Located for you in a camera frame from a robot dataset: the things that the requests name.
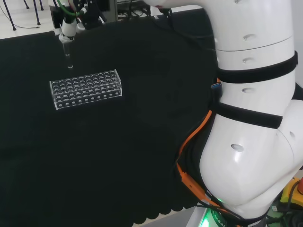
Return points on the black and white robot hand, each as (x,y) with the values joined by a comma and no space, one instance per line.
(68,28)

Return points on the clear glass test tube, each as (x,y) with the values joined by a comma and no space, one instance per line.
(68,54)

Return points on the clear test tube rack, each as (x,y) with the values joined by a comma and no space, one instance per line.
(94,87)

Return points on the grey metal cabinet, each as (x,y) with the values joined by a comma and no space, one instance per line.
(111,9)

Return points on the dark tripod legs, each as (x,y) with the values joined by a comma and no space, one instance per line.
(9,14)

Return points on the black bench cloth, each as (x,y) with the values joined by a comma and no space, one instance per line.
(118,142)

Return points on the yellow stop button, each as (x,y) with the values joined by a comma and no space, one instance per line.
(292,191)

